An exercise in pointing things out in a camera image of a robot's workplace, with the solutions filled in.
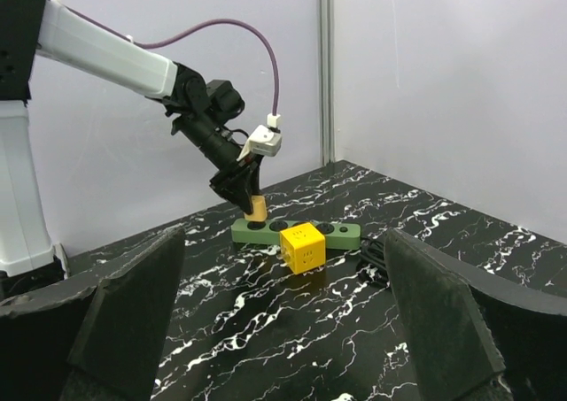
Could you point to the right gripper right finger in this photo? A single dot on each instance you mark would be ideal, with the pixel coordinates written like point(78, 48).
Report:
point(474, 335)

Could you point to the green power strip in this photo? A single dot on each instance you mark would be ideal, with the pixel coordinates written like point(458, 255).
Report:
point(339, 236)

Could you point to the yellow cube adapter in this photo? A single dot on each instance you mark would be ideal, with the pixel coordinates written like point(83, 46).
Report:
point(303, 247)

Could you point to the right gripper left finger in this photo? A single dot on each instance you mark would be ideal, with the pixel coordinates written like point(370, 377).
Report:
point(97, 335)

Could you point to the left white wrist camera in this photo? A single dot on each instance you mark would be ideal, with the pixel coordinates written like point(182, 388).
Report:
point(265, 140)

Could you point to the small yellow plug adapter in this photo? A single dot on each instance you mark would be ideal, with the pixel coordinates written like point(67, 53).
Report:
point(259, 209)

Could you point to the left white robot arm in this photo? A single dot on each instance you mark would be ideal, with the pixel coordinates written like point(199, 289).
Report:
point(200, 110)

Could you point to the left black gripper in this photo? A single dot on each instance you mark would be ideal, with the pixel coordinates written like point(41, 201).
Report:
point(237, 180)

